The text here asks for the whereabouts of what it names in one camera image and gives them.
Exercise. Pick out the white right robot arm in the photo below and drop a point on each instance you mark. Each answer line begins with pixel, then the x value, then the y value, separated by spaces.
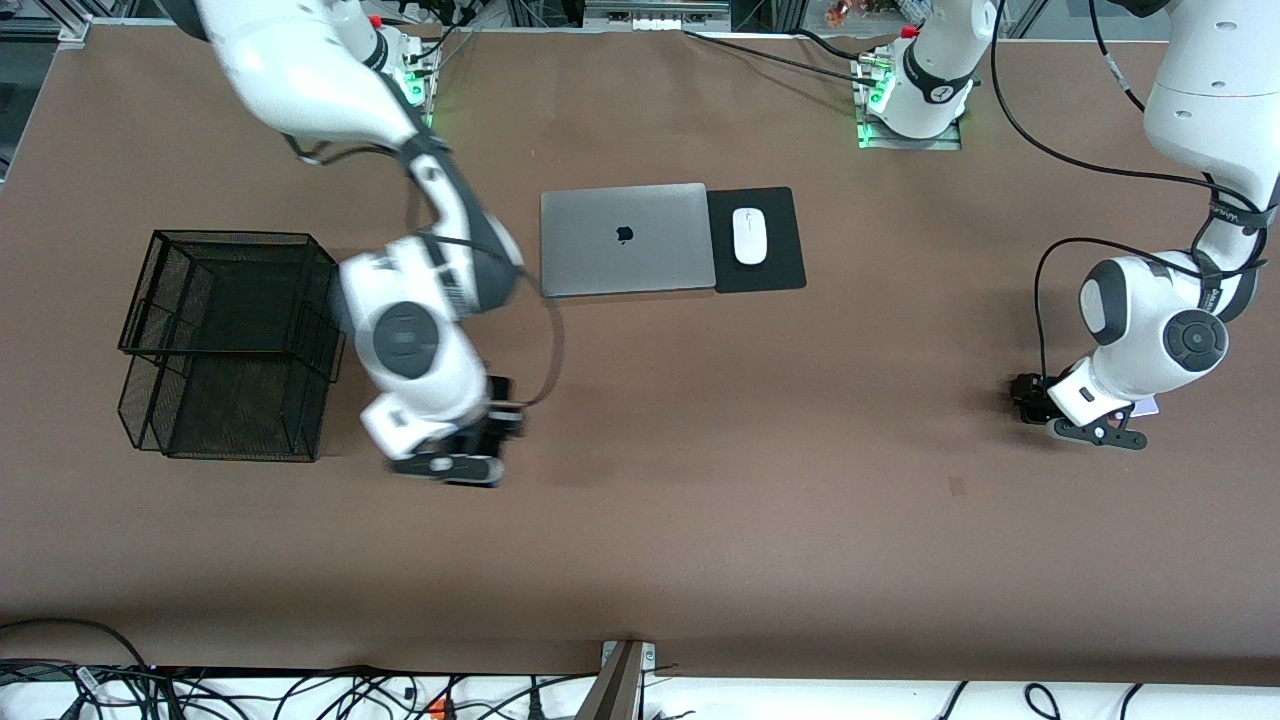
pixel 300 70

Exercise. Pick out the black flip phone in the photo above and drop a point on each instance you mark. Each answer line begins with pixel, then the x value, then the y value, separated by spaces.
pixel 1030 415

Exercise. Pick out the silver closed laptop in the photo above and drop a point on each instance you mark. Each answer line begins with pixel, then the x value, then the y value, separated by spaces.
pixel 600 260

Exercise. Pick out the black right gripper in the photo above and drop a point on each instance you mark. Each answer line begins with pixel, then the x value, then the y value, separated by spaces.
pixel 494 425

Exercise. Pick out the aluminium frame post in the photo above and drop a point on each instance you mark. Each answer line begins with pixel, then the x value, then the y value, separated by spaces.
pixel 75 30

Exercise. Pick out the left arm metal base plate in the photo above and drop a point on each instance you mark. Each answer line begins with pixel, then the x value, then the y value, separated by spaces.
pixel 940 142

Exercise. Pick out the black mouse pad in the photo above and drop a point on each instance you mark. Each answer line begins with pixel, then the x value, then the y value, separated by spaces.
pixel 780 270

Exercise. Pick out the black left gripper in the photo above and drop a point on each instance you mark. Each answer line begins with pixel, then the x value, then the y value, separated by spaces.
pixel 1030 393

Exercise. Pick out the grey power strip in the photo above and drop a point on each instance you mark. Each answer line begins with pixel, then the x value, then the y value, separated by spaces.
pixel 655 20

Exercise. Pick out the grey metal table bracket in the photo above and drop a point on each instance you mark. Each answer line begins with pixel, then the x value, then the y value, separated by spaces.
pixel 620 680

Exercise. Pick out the white computer mouse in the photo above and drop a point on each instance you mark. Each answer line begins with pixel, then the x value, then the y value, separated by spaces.
pixel 749 240

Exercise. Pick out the lavender flip phone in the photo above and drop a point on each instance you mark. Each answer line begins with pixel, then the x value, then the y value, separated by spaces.
pixel 1150 405

